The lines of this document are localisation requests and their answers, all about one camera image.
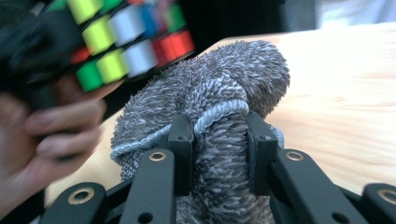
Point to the grey fluffy towel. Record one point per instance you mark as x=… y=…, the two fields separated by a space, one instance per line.
x=218 y=77

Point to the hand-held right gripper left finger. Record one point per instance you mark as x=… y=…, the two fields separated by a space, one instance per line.
x=183 y=149

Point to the multicoloured puzzle cube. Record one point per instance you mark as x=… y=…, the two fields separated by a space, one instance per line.
x=137 y=59

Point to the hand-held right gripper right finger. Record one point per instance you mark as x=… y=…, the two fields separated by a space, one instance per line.
x=261 y=149

